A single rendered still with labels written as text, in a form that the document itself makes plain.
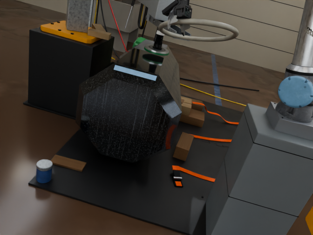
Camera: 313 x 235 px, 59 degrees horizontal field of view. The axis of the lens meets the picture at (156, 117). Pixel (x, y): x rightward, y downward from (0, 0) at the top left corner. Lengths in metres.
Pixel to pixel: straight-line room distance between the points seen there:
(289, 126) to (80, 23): 2.02
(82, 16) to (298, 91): 2.03
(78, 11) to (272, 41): 5.51
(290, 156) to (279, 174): 0.12
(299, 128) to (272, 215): 0.52
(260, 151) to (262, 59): 6.08
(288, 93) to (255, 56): 6.10
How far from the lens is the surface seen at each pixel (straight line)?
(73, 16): 2.78
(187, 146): 2.52
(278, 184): 1.64
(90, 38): 2.63
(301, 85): 1.35
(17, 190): 2.05
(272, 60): 7.56
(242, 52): 7.39
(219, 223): 1.80
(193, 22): 1.57
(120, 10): 5.15
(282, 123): 1.55
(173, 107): 2.01
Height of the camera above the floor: 1.41
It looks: 27 degrees down
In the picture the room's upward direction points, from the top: 15 degrees clockwise
